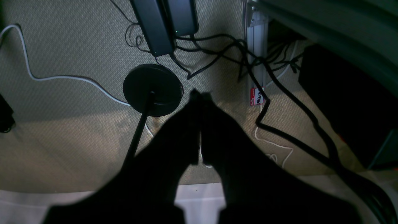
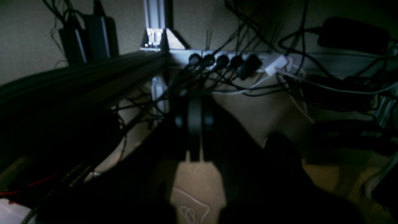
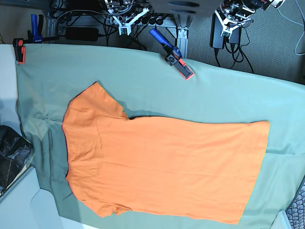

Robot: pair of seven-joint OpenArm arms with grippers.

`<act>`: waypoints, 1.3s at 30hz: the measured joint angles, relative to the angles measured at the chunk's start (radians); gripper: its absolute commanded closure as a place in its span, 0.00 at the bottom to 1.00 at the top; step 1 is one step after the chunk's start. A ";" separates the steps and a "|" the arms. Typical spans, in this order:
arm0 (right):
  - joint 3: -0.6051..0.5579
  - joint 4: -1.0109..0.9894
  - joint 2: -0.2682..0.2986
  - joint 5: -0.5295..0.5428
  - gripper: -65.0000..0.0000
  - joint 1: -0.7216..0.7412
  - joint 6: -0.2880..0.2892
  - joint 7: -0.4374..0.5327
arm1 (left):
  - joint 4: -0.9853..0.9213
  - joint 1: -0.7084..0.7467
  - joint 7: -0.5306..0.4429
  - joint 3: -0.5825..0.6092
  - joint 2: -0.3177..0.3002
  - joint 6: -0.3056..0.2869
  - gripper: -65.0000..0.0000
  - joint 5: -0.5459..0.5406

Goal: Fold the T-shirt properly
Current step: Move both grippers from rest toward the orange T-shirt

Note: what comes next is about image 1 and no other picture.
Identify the red white name label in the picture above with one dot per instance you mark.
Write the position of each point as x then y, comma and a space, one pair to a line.
256, 98

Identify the black box under table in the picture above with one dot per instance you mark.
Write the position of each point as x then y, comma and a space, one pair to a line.
360, 110

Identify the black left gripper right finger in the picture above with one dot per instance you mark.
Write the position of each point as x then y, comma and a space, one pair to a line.
257, 190

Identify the black power adapter left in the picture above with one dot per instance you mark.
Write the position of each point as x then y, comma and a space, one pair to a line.
154, 25

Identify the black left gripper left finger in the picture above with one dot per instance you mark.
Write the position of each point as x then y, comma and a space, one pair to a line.
144, 190

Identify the black round lamp stand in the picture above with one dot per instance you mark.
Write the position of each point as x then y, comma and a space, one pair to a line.
152, 90

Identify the aluminium table leg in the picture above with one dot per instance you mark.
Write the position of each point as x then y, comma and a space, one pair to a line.
255, 24

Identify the black power adapter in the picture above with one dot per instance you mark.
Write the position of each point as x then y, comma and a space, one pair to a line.
183, 17
154, 25

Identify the black power adapter right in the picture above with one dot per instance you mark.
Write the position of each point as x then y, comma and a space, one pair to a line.
183, 17

